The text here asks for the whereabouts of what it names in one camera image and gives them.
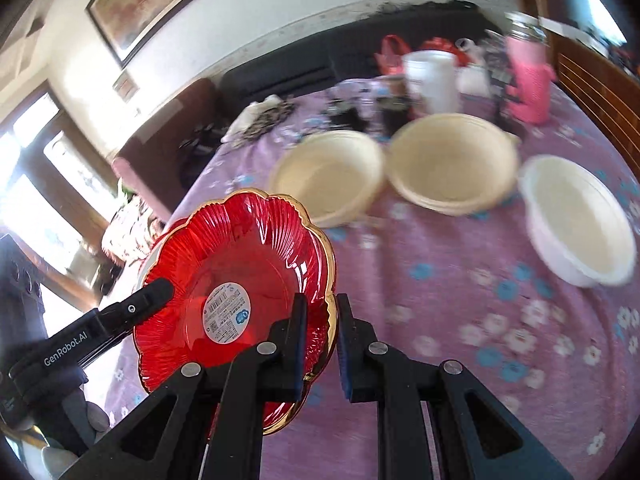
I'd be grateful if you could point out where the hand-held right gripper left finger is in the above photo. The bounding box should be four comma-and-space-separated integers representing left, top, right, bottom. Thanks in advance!
75, 292, 308, 480

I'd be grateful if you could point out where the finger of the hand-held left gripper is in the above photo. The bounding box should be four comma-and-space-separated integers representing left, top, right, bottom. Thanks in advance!
97, 279, 176, 333

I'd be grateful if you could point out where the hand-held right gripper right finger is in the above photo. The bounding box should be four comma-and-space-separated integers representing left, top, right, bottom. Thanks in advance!
336, 292, 576, 480

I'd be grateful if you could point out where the red glass plate gold rim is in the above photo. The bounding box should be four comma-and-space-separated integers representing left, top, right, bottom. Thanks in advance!
132, 187, 340, 436

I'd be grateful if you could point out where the cream paper bowl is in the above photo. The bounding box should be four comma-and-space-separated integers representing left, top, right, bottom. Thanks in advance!
387, 112, 521, 217
269, 130, 387, 228

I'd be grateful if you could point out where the white paper bowl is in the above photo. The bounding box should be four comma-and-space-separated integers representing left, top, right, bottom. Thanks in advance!
517, 154, 637, 288

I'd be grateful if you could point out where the wooden glazed door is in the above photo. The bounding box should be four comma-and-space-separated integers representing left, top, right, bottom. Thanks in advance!
0, 90, 116, 306

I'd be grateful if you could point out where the brown armchair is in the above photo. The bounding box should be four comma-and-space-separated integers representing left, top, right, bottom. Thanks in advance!
112, 77, 221, 221

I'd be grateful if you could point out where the black can with tubes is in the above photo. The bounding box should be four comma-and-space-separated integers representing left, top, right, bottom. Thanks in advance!
327, 102, 373, 132

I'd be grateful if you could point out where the black can with gear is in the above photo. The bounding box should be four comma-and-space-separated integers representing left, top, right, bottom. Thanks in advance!
379, 76, 408, 135

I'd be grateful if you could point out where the black sofa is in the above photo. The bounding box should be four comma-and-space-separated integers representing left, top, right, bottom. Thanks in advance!
220, 0, 506, 111

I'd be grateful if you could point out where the white plastic bucket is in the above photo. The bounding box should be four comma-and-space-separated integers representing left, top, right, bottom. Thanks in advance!
402, 50, 461, 117

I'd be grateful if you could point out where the framed painting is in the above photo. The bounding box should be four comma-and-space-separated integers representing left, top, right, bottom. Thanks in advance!
85, 0, 256, 68

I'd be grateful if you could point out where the red bag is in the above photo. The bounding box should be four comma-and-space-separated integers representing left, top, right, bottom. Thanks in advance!
377, 34, 471, 77

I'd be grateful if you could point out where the white box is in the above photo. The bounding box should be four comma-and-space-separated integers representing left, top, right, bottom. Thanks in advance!
457, 65, 493, 96

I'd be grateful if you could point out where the pink bottle with knit sleeve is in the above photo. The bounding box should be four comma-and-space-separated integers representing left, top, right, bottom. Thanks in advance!
502, 12, 558, 126

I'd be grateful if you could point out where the wooden bench backrest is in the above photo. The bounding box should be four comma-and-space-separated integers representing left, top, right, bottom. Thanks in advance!
542, 25, 640, 171

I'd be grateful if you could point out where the wall switch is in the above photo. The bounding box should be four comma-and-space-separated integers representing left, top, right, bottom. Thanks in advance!
114, 74, 138, 101

